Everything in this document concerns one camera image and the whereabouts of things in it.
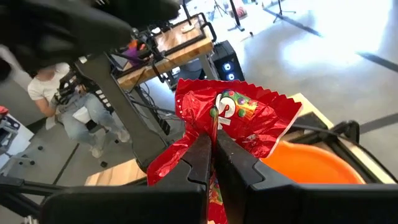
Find red Skittles candy bag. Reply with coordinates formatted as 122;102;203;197
146;77;304;224

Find person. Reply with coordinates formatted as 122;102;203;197
27;62;131;159

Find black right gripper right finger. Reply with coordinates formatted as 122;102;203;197
215;129;398;224

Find grey metal stand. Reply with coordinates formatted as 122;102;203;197
0;174;68;220

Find black tripod stand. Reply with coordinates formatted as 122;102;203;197
272;0;297;24

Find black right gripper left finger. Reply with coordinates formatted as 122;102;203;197
39;133;213;224

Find orange pumpkin face bucket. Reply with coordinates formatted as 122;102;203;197
260;140;367;185

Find black floor stand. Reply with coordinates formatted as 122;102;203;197
228;0;247;32

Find black computer tower blue fans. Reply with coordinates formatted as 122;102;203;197
212;39;246;82

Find wooden background robot table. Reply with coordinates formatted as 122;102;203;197
114;12;218;91

